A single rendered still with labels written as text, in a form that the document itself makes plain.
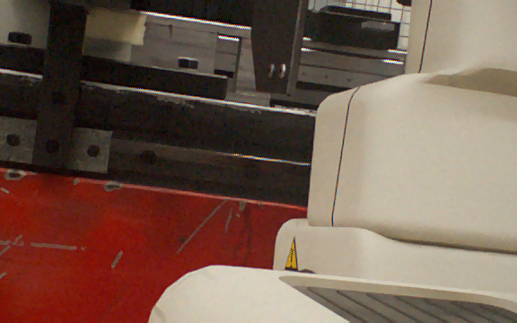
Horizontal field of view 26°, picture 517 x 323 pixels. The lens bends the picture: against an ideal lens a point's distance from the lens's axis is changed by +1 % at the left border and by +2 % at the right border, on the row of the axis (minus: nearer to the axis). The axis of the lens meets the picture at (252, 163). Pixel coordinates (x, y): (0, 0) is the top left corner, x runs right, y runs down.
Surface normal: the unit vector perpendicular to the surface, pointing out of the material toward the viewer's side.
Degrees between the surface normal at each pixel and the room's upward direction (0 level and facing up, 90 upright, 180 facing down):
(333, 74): 90
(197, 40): 90
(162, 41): 90
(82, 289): 90
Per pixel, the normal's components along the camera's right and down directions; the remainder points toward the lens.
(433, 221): 0.32, -0.04
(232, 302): -0.30, -0.94
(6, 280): 0.11, 0.07
